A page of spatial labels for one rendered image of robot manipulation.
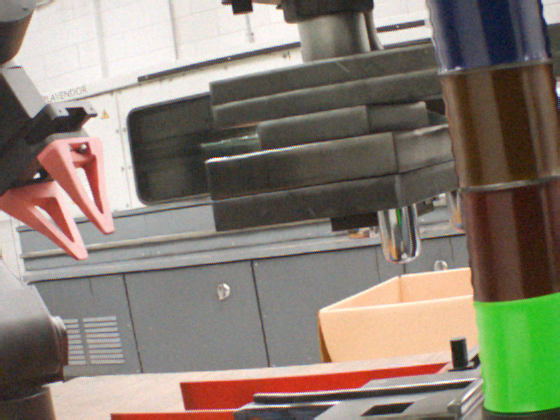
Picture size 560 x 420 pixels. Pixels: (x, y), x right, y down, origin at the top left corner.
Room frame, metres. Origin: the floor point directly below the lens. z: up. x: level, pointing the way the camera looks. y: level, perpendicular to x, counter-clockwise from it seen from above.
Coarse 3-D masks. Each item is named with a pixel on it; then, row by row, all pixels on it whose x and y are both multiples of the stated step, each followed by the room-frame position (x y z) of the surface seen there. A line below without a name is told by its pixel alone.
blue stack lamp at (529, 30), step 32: (448, 0) 0.34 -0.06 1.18; (480, 0) 0.34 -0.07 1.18; (512, 0) 0.34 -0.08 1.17; (448, 32) 0.35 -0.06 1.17; (480, 32) 0.34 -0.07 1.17; (512, 32) 0.34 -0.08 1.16; (544, 32) 0.35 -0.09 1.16; (448, 64) 0.35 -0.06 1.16; (480, 64) 0.34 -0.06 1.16; (512, 64) 0.35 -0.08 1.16
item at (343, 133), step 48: (288, 0) 0.64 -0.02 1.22; (336, 0) 0.62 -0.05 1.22; (336, 48) 0.63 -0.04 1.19; (432, 48) 0.58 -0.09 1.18; (240, 96) 0.63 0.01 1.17; (288, 96) 0.62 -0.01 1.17; (336, 96) 0.61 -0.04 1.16; (384, 96) 0.59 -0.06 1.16; (432, 96) 0.60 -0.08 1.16; (288, 144) 0.61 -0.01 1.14; (336, 144) 0.57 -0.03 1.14; (384, 144) 0.56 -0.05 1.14; (432, 144) 0.61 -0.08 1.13; (240, 192) 0.59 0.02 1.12; (288, 192) 0.58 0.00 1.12; (336, 192) 0.57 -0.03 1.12; (384, 192) 0.56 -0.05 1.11; (432, 192) 0.60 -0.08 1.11; (384, 240) 0.59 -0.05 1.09
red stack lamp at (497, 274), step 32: (480, 192) 0.34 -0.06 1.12; (512, 192) 0.34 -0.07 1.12; (544, 192) 0.34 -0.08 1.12; (480, 224) 0.35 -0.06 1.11; (512, 224) 0.34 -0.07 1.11; (544, 224) 0.34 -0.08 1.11; (480, 256) 0.35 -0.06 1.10; (512, 256) 0.34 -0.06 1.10; (544, 256) 0.34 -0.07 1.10; (480, 288) 0.35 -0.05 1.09; (512, 288) 0.34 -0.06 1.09; (544, 288) 0.34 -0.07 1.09
